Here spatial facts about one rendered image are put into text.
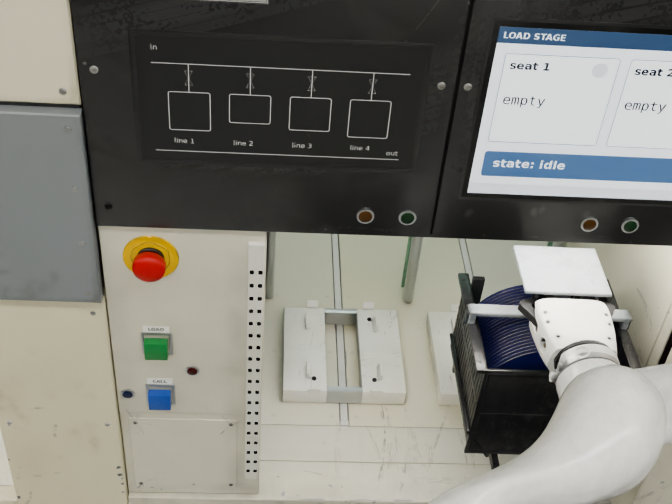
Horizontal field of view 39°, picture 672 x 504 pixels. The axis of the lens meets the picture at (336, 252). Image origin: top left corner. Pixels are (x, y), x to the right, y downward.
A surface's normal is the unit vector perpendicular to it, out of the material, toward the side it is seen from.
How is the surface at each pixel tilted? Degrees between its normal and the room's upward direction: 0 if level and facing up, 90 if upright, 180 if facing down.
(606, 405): 17
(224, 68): 90
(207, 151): 90
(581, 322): 2
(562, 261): 0
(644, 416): 41
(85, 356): 90
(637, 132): 90
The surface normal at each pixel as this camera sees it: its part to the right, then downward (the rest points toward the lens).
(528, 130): 0.04, 0.64
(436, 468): 0.07, -0.77
